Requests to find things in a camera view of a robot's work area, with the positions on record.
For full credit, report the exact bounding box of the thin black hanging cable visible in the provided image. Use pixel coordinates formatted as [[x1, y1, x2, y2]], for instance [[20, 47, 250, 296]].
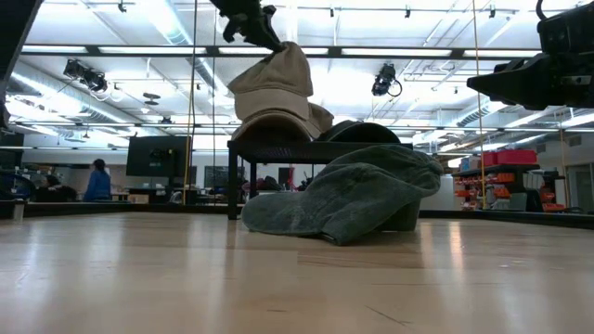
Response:
[[211, 0, 219, 205]]

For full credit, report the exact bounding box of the black monitor screen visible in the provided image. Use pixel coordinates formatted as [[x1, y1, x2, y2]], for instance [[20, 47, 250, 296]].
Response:
[[125, 135, 192, 178]]

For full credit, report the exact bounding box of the black ceiling camera pair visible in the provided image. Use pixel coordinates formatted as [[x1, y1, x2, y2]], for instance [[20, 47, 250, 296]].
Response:
[[62, 58, 110, 94]]

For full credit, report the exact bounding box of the black aluminium rig frame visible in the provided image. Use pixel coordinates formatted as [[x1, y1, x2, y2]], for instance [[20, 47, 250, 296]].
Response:
[[0, 44, 594, 231]]

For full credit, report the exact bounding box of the person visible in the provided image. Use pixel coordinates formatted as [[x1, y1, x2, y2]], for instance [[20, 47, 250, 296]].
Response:
[[34, 173, 79, 203], [83, 158, 112, 202]]

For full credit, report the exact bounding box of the black ceiling camera with cable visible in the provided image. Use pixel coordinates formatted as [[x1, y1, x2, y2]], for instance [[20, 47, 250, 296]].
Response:
[[370, 63, 404, 98]]

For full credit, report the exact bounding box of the black perforated metal rack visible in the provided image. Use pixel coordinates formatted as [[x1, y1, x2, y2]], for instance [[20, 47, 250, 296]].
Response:
[[226, 140, 416, 225]]

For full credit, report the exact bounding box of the tan baseball cap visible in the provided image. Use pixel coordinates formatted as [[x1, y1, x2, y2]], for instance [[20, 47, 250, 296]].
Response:
[[230, 109, 321, 143], [226, 40, 315, 122], [305, 102, 335, 139]]

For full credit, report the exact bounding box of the dark green baseball cap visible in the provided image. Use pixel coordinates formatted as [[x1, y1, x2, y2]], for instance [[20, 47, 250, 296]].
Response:
[[315, 119, 402, 146], [240, 144, 445, 246]]

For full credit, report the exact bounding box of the yellow power cable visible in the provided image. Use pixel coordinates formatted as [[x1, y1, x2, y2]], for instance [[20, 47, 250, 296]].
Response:
[[471, 0, 487, 211]]

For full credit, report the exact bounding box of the white hanging ring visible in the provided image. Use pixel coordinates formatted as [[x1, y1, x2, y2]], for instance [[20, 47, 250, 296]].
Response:
[[214, 8, 239, 35]]

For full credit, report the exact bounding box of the dark wall board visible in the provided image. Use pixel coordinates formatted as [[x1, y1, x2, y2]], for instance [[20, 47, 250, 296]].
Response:
[[203, 165, 246, 190]]

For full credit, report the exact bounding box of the silver ventilation duct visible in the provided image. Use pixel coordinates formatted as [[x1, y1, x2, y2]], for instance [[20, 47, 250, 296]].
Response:
[[134, 0, 231, 96], [457, 92, 594, 127]]

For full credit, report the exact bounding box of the large red storage bin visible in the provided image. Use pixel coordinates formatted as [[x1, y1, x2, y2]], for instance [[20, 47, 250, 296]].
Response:
[[482, 148, 538, 167]]

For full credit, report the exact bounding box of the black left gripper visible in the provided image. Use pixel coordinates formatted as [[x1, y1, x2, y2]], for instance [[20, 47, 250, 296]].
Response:
[[208, 0, 287, 53]]

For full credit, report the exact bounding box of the orange hanging cable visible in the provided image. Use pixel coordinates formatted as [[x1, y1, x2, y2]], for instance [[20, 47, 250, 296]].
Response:
[[185, 0, 200, 205]]

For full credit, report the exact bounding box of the storage shelf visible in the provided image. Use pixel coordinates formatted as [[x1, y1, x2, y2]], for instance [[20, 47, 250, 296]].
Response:
[[452, 148, 567, 213]]

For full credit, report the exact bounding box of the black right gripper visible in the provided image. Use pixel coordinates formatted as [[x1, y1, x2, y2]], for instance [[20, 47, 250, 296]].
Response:
[[466, 2, 594, 110]]

